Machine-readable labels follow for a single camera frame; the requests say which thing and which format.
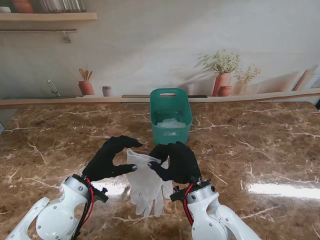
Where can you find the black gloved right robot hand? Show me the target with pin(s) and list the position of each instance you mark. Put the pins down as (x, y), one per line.
(182, 162)

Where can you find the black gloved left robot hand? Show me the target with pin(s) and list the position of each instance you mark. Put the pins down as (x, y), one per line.
(102, 160)

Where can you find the green plastic basket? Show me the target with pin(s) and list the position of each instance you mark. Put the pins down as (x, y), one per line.
(172, 140)

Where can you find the translucent white disposable glove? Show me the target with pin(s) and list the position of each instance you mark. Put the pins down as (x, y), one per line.
(172, 133)
(165, 123)
(150, 202)
(178, 123)
(140, 172)

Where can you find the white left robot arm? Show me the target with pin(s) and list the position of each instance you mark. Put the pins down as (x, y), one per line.
(57, 212)

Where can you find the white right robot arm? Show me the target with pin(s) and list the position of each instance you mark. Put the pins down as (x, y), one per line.
(212, 215)

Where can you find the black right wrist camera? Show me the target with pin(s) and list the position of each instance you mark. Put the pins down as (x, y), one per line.
(178, 195)

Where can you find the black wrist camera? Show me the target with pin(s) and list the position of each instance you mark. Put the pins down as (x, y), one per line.
(178, 195)
(101, 196)

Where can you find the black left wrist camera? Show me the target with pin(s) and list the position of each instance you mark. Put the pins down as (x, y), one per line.
(101, 196)

